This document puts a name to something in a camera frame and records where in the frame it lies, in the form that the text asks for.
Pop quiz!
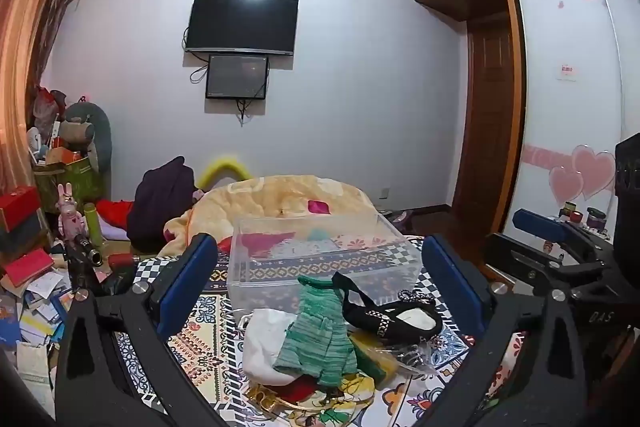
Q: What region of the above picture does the red box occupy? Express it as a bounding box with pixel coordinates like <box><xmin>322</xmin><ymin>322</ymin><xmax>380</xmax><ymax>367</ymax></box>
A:
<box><xmin>0</xmin><ymin>186</ymin><xmax>42</xmax><ymax>233</ymax></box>

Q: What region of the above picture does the pile of papers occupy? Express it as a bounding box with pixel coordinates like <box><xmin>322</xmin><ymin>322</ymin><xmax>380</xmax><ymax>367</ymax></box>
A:
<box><xmin>0</xmin><ymin>257</ymin><xmax>77</xmax><ymax>409</ymax></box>

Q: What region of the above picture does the clear plastic bag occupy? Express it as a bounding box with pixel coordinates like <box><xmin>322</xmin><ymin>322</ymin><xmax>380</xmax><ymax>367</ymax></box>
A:
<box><xmin>387</xmin><ymin>339</ymin><xmax>443</xmax><ymax>377</ymax></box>

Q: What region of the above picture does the pink bunny toy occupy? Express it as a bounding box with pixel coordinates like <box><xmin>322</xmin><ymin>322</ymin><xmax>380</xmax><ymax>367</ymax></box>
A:
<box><xmin>56</xmin><ymin>183</ymin><xmax>86</xmax><ymax>239</ymax></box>

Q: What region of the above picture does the yellow foam tube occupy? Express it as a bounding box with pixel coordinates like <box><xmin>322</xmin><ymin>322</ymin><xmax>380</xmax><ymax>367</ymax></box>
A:
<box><xmin>196</xmin><ymin>158</ymin><xmax>251</xmax><ymax>190</ymax></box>

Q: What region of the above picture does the green bottle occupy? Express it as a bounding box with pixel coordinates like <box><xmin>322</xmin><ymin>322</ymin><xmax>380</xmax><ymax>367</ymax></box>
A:
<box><xmin>82</xmin><ymin>203</ymin><xmax>104</xmax><ymax>259</ymax></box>

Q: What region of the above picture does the black studded soft shoe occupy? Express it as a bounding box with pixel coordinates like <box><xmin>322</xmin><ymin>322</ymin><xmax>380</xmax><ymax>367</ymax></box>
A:
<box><xmin>331</xmin><ymin>271</ymin><xmax>445</xmax><ymax>341</ymax></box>

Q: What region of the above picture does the grey plush toy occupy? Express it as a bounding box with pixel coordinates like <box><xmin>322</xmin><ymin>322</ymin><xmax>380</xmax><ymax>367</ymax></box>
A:
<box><xmin>62</xmin><ymin>99</ymin><xmax>114</xmax><ymax>174</ymax></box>

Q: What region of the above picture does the small black monitor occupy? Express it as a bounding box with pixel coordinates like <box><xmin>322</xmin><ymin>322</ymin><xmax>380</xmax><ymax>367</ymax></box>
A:
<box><xmin>205</xmin><ymin>54</ymin><xmax>270</xmax><ymax>100</ymax></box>

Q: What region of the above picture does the dark jar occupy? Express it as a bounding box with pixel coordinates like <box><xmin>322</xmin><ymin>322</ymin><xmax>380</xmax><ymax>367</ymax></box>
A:
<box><xmin>586</xmin><ymin>207</ymin><xmax>608</xmax><ymax>232</ymax></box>

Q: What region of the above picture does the white cloth pouch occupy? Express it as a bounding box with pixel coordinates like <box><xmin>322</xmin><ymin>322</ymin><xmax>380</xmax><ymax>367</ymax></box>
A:
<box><xmin>242</xmin><ymin>308</ymin><xmax>307</xmax><ymax>386</ymax></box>

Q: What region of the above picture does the brown wooden door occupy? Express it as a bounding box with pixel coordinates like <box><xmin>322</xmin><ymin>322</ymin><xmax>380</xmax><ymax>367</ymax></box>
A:
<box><xmin>452</xmin><ymin>14</ymin><xmax>522</xmax><ymax>234</ymax></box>

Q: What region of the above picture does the red cloth piece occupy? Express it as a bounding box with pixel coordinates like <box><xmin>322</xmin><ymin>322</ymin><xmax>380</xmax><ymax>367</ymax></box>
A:
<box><xmin>276</xmin><ymin>377</ymin><xmax>322</xmax><ymax>404</ymax></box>

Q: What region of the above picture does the red book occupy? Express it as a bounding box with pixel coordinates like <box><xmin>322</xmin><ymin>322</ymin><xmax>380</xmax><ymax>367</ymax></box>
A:
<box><xmin>2</xmin><ymin>249</ymin><xmax>55</xmax><ymax>289</ymax></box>

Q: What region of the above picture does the dark purple clothes pile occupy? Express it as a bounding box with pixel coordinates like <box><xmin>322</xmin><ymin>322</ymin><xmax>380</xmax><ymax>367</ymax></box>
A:
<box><xmin>127</xmin><ymin>156</ymin><xmax>196</xmax><ymax>254</ymax></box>

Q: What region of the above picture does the black metal flashlight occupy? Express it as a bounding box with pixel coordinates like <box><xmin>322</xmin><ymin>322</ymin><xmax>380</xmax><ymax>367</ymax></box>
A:
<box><xmin>73</xmin><ymin>234</ymin><xmax>106</xmax><ymax>269</ymax></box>

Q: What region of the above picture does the yellow green sponge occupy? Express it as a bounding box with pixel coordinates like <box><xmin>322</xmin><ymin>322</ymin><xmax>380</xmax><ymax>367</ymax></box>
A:
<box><xmin>356</xmin><ymin>346</ymin><xmax>397</xmax><ymax>384</ymax></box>

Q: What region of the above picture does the green paper bag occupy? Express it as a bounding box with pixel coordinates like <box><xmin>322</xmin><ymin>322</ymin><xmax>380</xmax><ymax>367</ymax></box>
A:
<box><xmin>34</xmin><ymin>154</ymin><xmax>104</xmax><ymax>214</ymax></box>

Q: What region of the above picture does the clear plastic storage box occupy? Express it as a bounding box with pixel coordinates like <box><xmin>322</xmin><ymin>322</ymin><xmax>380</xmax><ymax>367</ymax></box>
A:
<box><xmin>227</xmin><ymin>213</ymin><xmax>424</xmax><ymax>315</ymax></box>

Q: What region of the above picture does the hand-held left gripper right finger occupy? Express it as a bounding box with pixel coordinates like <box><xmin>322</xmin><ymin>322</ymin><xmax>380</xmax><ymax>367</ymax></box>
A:
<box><xmin>420</xmin><ymin>233</ymin><xmax>591</xmax><ymax>427</ymax></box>

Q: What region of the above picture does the green knitted cloth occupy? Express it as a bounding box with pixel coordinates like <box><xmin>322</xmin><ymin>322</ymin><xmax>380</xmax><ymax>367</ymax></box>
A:
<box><xmin>274</xmin><ymin>275</ymin><xmax>359</xmax><ymax>391</ymax></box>

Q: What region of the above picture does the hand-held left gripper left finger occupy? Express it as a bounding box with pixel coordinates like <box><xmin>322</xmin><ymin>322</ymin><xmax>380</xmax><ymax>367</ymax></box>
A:
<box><xmin>54</xmin><ymin>232</ymin><xmax>236</xmax><ymax>427</ymax></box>

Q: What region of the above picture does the patterned bed sheet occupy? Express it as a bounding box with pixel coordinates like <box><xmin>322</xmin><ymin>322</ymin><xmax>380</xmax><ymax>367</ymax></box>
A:
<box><xmin>114</xmin><ymin>232</ymin><xmax>532</xmax><ymax>427</ymax></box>

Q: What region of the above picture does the brown curtain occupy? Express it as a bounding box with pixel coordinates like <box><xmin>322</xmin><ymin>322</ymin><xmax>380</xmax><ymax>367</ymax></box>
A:
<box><xmin>0</xmin><ymin>0</ymin><xmax>92</xmax><ymax>190</ymax></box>

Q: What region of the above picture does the wooden wardrobe with heart stickers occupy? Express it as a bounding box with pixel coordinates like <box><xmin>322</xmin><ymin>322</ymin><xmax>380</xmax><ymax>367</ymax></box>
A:
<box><xmin>411</xmin><ymin>0</ymin><xmax>640</xmax><ymax>258</ymax></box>

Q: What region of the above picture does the red garment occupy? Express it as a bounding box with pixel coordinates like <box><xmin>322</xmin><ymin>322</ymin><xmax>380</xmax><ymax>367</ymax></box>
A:
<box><xmin>95</xmin><ymin>199</ymin><xmax>136</xmax><ymax>229</ymax></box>

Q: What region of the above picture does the yellow floral scrunchie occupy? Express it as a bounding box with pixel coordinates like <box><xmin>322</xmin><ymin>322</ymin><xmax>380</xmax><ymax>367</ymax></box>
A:
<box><xmin>299</xmin><ymin>371</ymin><xmax>377</xmax><ymax>427</ymax></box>

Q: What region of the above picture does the red plastic bag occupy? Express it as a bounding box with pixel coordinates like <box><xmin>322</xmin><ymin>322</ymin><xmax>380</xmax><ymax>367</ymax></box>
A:
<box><xmin>32</xmin><ymin>85</ymin><xmax>66</xmax><ymax>128</ymax></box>

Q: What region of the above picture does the gold chain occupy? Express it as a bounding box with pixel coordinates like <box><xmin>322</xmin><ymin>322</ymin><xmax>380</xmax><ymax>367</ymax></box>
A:
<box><xmin>245</xmin><ymin>382</ymin><xmax>302</xmax><ymax>411</ymax></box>

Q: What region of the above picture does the yellow fleece blanket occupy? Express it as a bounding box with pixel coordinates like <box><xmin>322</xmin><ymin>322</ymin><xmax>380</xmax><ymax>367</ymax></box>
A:
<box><xmin>157</xmin><ymin>175</ymin><xmax>397</xmax><ymax>259</ymax></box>

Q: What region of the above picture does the wall-mounted black television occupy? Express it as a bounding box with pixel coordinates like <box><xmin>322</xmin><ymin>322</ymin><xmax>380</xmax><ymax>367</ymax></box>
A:
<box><xmin>183</xmin><ymin>0</ymin><xmax>300</xmax><ymax>57</ymax></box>

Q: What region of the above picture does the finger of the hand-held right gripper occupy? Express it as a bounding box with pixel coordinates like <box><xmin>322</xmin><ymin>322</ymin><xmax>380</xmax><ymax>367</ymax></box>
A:
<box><xmin>512</xmin><ymin>208</ymin><xmax>619</xmax><ymax>269</ymax></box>
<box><xmin>482</xmin><ymin>232</ymin><xmax>609</xmax><ymax>297</ymax></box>

